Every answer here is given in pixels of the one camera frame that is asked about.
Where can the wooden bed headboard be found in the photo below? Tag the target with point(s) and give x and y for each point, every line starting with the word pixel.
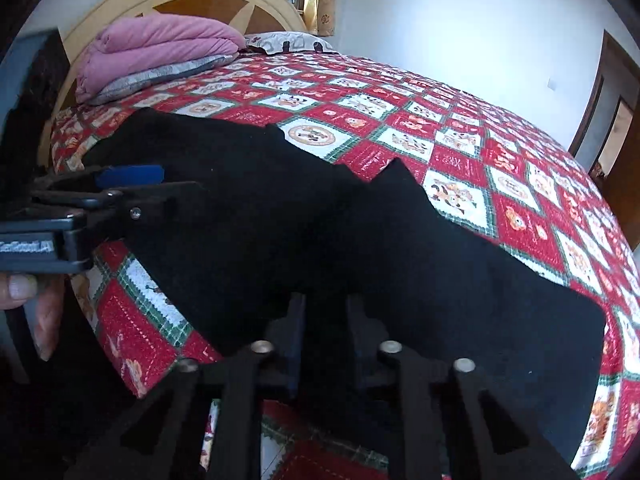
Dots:
pixel 200 5

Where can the person's left hand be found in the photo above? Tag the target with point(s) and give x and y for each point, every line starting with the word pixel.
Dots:
pixel 50 310

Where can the white patterned pillow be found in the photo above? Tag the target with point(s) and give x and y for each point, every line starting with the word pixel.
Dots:
pixel 290 42

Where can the pink folded blanket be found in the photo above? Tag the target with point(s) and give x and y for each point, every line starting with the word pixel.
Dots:
pixel 160 42

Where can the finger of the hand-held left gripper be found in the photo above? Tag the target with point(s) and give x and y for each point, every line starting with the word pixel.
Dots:
pixel 145 205
pixel 130 175

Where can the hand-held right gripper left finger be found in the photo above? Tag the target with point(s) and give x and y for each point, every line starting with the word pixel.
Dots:
pixel 296 332

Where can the red printed bedsheet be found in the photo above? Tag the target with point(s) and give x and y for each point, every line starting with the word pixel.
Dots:
pixel 450 150

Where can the black pants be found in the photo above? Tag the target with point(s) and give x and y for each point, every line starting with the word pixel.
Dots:
pixel 300 235

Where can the brown wooden door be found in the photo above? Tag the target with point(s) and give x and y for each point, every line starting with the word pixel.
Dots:
pixel 595 90

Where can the grey pillow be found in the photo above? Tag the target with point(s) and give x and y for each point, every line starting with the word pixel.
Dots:
pixel 150 77

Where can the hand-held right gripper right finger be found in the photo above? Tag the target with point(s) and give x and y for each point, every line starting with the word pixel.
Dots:
pixel 356 332

